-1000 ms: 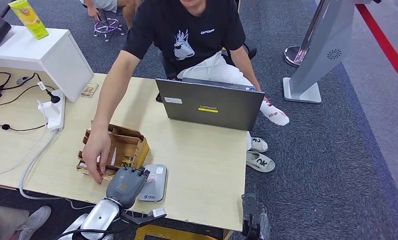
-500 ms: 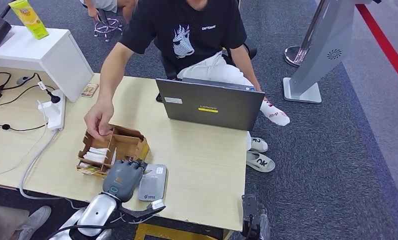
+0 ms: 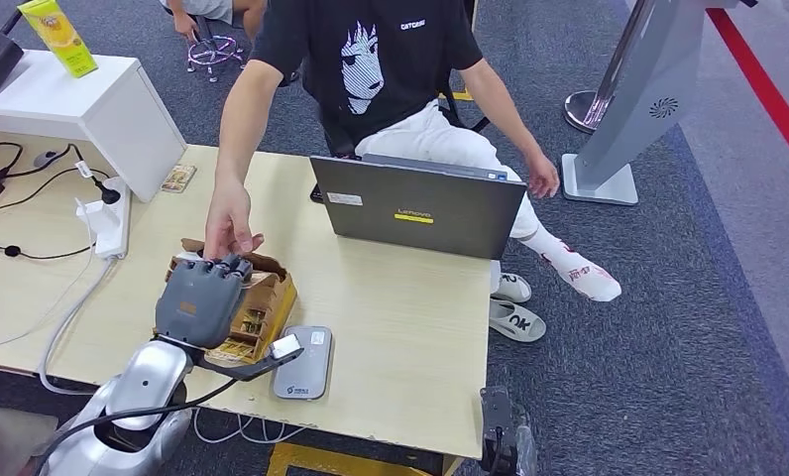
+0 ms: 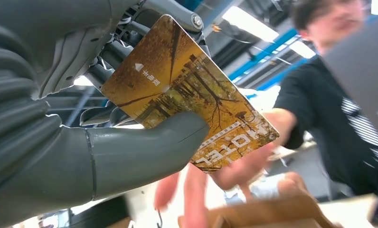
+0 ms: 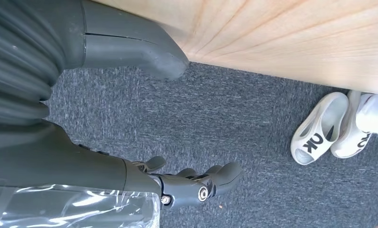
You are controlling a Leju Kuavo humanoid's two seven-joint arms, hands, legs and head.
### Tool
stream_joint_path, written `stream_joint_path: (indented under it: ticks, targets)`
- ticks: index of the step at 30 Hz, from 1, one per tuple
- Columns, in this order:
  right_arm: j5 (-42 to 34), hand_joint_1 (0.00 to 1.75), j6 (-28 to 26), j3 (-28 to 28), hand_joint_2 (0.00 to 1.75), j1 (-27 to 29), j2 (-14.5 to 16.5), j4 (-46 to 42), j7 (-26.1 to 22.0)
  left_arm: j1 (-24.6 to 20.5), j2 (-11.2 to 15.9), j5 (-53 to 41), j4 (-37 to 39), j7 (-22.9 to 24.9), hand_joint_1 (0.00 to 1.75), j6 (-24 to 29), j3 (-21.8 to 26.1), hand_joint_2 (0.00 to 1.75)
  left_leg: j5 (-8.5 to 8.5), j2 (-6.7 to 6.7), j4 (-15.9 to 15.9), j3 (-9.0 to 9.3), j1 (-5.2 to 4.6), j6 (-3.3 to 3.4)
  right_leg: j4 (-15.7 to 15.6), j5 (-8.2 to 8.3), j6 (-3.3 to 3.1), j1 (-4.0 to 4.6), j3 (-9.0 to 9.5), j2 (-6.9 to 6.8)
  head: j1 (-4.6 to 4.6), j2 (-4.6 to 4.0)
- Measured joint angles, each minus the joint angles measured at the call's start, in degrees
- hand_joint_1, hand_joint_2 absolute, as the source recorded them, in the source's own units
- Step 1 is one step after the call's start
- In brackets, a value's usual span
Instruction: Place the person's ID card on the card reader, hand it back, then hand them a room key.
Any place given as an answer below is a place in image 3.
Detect chrome stool base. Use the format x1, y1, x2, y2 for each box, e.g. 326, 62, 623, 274
185, 16, 246, 84

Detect white cables under desk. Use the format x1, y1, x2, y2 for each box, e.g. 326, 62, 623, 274
192, 407, 307, 446

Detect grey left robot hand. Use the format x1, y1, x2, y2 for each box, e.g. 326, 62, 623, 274
155, 254, 255, 351

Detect yellow metal frame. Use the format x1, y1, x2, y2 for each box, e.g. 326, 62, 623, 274
266, 441, 465, 476

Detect beige robot torso edge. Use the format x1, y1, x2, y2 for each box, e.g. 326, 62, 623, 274
0, 404, 59, 476

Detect yellow green drink carton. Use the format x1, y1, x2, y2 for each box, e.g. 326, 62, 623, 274
17, 0, 99, 78

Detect grey card reader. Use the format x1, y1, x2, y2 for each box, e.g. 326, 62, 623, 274
271, 325, 334, 402

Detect grey lenovo laptop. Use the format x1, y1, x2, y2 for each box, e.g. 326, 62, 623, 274
309, 155, 528, 262

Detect thick white power cable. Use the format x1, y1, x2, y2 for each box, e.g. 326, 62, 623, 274
38, 256, 119, 398

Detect white slipper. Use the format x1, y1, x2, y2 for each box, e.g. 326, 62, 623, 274
496, 272, 533, 304
488, 298, 547, 344

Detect chrome stanchion post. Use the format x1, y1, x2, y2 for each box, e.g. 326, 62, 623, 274
563, 0, 658, 135

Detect person's left hand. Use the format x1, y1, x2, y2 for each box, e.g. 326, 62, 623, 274
525, 151, 561, 199

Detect black plug with cable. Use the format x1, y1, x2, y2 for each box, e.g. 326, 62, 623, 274
72, 144, 121, 205

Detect grey kiosk stand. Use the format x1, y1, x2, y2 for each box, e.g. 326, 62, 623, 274
560, 0, 760, 207

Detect black cable with ferrite bead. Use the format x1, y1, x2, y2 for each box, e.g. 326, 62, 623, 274
0, 243, 95, 261

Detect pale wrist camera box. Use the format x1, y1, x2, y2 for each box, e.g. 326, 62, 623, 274
270, 333, 302, 361

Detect black camera bracket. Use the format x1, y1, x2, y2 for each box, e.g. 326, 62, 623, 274
190, 344, 306, 383

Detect white desk riser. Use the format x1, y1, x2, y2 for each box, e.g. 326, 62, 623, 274
0, 51, 188, 203

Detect white power strip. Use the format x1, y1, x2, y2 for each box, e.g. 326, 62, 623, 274
75, 177, 132, 260

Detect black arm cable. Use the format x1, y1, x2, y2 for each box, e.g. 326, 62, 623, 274
32, 377, 240, 476

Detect person's right hand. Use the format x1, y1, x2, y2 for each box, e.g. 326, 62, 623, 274
203, 176, 266, 262

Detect person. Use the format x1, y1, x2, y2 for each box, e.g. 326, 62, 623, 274
160, 0, 268, 42
203, 0, 622, 303

